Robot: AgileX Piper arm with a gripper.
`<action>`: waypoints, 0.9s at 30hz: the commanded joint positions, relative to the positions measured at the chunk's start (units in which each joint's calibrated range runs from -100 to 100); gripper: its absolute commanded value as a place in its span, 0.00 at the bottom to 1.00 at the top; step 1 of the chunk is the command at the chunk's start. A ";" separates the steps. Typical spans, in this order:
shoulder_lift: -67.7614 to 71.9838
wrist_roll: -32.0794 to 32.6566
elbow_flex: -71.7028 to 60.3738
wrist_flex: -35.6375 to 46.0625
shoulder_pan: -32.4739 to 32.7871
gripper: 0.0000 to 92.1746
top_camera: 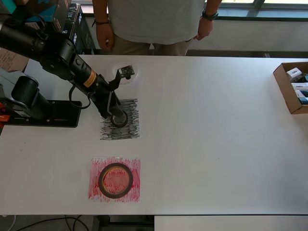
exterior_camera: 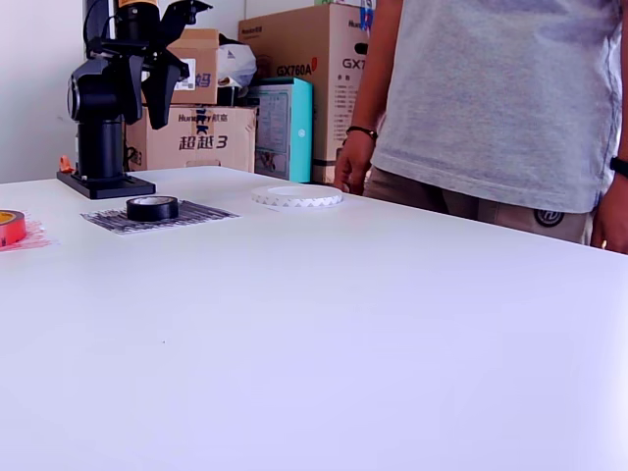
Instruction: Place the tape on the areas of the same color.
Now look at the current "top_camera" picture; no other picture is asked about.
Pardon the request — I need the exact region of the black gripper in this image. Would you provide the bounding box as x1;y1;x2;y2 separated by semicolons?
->
90;83;125;122

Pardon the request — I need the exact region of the small black tape roll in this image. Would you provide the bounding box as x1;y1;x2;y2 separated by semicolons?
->
110;110;129;128

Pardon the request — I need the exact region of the wide white tape roll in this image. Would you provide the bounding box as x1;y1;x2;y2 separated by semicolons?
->
112;62;140;86

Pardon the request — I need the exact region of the red tape roll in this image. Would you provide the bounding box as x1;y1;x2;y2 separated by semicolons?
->
98;163;134;199

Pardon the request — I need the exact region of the person's left forearm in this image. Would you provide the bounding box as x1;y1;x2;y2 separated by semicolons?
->
203;0;223;15

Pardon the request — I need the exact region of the person's right forearm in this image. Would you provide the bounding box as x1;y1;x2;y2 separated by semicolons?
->
92;0;111;24

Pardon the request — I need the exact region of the person's right hand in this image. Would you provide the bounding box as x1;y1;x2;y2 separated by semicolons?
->
95;23;115;51

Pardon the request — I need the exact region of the person's left hand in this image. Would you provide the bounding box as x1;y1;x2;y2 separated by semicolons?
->
195;17;215;41

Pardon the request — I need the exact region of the black scribbled paper sheet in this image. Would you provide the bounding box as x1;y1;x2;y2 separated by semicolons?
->
100;98;141;141

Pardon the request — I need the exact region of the plain white paper sheet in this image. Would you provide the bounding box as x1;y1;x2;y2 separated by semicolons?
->
96;59;142;88

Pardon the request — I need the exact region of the red scribbled paper sheet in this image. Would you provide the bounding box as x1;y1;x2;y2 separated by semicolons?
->
86;156;141;203

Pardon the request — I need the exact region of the black box with white letters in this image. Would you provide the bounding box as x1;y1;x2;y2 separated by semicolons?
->
51;2;97;55

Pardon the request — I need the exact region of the grey t-shirt torso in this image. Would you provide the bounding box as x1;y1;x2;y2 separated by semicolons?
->
107;0;208;45

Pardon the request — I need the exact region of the orange clamp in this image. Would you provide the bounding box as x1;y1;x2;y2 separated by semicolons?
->
0;102;10;122

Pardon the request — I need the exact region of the cardboard box with Chinese print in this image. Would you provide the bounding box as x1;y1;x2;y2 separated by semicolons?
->
0;47;30;73

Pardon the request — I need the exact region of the black box with white label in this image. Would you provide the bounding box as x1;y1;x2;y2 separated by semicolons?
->
23;21;40;30

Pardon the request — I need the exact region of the teal cardboard box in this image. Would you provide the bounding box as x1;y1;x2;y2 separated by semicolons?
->
0;0;60;23

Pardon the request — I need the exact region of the black smartwatch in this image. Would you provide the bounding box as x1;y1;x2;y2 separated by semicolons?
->
201;8;219;21

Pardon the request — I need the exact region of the white cabinet panel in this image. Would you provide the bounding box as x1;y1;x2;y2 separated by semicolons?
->
154;215;308;231

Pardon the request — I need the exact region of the open brown cardboard tray box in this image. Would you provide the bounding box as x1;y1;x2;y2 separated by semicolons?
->
273;62;308;115

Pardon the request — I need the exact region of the small white printed box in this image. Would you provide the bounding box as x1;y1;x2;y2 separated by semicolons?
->
285;68;303;80

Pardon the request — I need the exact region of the white box with dark lettering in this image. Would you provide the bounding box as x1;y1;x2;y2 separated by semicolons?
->
290;82;308;91

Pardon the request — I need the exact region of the small dark teal box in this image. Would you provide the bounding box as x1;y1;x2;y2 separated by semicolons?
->
295;90;308;106

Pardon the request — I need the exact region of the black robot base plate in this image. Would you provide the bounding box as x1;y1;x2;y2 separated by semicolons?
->
2;100;83;128

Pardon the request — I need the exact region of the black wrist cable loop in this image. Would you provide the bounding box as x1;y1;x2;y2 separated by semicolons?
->
68;83;92;110

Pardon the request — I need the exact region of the camera board on black bracket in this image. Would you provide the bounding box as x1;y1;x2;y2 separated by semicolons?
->
108;64;134;91

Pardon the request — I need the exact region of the thin dark bracelet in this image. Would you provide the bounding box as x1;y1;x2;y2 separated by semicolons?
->
92;17;111;26

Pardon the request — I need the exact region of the dark table leg frame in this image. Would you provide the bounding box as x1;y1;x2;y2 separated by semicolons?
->
92;215;154;231

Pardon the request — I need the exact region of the black floor cable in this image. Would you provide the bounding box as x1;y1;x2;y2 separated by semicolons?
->
0;215;97;231

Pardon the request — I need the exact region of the white floor cable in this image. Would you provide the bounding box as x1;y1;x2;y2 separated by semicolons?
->
8;215;17;231

